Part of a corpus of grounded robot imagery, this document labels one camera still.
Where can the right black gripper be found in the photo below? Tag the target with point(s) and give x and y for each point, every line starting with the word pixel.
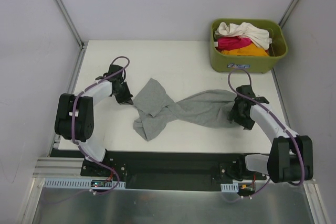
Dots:
pixel 240 112

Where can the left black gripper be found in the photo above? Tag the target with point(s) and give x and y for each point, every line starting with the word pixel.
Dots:
pixel 122 92

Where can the grey t shirt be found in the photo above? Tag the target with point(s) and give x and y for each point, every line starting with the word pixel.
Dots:
pixel 156 109

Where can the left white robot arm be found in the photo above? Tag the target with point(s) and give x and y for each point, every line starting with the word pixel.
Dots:
pixel 75 113

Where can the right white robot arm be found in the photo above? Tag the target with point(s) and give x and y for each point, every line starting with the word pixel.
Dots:
pixel 290 159

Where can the green plastic bin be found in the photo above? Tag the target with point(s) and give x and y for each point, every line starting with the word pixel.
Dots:
pixel 254 64

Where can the orange t shirt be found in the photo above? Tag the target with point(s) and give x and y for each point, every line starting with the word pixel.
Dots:
pixel 250 50

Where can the pink t shirt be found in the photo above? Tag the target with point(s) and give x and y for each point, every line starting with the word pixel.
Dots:
pixel 231 43

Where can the white t shirt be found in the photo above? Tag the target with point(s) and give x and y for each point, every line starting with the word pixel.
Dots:
pixel 260 37

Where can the left aluminium frame post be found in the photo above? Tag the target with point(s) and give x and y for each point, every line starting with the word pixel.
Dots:
pixel 63 10

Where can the right white cable duct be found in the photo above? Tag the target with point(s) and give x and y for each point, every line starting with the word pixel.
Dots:
pixel 230 188

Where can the white cable duct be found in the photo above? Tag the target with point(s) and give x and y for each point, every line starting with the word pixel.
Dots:
pixel 230 188
pixel 67 183

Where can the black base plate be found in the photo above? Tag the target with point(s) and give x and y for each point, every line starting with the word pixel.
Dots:
pixel 172 171

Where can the aluminium rail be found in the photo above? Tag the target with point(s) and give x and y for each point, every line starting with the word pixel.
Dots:
pixel 58 167

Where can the left white cable duct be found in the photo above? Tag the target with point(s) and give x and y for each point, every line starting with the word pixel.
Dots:
pixel 67 183

